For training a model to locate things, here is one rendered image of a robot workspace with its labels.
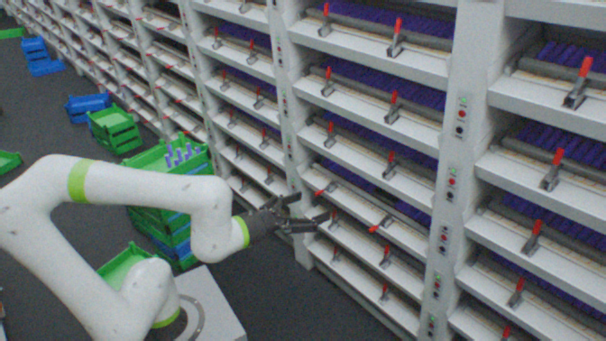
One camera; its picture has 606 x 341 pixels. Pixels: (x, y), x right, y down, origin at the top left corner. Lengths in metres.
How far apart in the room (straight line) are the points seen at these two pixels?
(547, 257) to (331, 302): 1.01
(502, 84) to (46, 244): 1.09
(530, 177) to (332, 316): 1.09
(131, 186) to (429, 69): 0.78
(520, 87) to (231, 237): 0.75
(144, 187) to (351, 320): 1.07
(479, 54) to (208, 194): 0.68
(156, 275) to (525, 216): 1.01
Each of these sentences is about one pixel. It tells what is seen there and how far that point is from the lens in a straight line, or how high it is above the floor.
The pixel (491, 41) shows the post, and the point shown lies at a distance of 1.00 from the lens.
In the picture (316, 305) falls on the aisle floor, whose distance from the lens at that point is 1.95.
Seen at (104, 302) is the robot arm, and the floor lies 0.65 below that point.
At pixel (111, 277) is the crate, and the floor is 0.00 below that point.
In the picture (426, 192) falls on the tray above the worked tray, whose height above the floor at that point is 0.73.
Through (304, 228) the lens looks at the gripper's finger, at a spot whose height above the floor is 0.68.
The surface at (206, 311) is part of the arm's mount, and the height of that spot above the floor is 0.33.
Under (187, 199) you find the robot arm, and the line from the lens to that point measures 1.10.
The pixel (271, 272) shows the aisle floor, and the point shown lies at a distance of 2.09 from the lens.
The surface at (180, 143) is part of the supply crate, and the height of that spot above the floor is 0.50.
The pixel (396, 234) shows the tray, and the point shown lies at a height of 0.53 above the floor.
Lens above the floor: 1.51
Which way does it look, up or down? 34 degrees down
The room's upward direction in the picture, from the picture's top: 5 degrees counter-clockwise
